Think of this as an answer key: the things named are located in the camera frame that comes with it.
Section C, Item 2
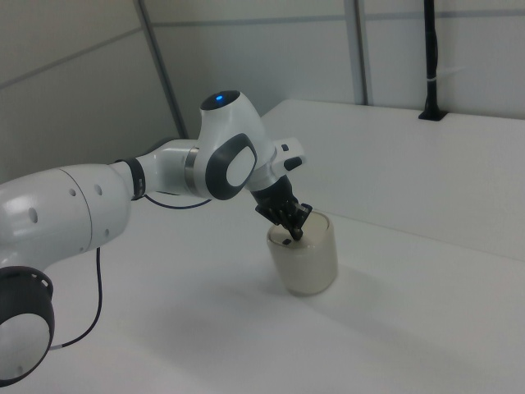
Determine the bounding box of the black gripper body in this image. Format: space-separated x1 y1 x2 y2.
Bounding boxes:
249 176 315 216

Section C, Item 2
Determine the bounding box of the small white lidded trash can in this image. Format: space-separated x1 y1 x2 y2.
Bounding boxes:
266 210 340 297

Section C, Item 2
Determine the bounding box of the black cable strap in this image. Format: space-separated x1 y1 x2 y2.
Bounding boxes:
125 157 148 201

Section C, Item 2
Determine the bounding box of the grey partition frame post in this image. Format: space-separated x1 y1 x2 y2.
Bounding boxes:
134 0 190 141
351 0 375 107

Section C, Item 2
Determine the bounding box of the long black hanging cable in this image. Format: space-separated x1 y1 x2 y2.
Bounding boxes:
49 191 214 350

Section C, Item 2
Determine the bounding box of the white cable tie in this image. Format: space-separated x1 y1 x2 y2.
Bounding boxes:
425 66 468 84

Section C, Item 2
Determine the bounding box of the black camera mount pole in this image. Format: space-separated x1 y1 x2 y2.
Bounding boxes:
418 0 447 122

